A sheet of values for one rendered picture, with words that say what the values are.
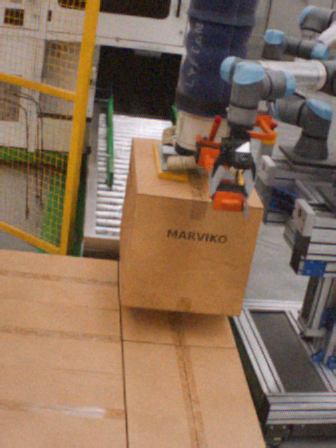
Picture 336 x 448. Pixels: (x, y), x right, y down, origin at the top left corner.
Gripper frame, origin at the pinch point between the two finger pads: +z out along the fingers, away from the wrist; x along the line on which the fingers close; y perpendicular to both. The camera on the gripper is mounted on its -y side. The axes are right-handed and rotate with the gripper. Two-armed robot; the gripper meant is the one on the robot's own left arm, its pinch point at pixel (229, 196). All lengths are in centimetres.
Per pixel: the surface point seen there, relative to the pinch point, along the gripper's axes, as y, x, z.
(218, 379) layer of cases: 9, -9, 66
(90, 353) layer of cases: 18, 32, 66
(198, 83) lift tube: 51, 5, -18
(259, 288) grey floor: 177, -66, 124
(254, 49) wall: 984, -214, 119
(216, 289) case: 28, -7, 44
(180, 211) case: 28.0, 8.3, 17.6
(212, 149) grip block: 31.1, 1.0, -2.4
